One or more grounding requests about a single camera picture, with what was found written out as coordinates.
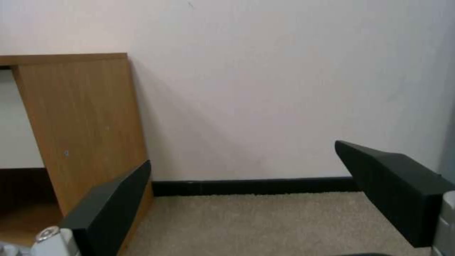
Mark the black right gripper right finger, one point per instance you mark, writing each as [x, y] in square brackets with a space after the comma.
[394, 197]

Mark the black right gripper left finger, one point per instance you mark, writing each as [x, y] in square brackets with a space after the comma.
[106, 208]

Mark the brown wooden desk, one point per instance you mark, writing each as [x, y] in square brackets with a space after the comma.
[83, 125]

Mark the black skirting board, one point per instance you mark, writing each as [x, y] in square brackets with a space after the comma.
[252, 187]

